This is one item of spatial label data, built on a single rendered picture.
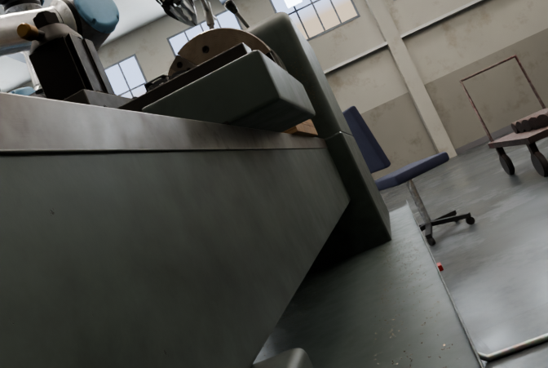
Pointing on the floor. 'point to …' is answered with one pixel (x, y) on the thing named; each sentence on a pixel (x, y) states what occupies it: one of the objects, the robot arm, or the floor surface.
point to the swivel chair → (375, 161)
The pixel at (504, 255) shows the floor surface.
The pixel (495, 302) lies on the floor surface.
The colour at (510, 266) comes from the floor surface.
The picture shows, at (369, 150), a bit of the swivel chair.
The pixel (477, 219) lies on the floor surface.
